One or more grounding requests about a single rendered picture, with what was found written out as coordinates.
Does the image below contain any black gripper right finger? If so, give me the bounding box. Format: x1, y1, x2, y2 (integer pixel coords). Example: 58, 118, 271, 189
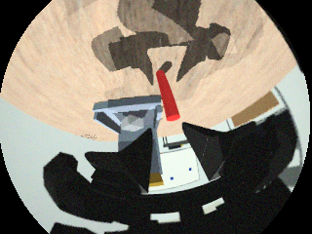
182, 120, 256, 180

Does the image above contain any red peg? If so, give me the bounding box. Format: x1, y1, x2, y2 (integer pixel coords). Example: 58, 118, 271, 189
156, 70, 180, 121

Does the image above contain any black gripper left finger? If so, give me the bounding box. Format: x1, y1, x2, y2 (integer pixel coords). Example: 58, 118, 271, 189
85, 129, 153, 194

